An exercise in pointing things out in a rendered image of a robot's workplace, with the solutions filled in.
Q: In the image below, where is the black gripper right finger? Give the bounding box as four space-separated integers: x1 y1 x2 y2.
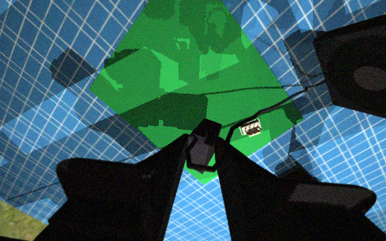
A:
217 144 377 241

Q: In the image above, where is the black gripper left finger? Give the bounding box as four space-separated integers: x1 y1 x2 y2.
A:
56 133 189 241

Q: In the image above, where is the green circuit board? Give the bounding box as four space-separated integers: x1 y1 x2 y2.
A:
89 0 304 157

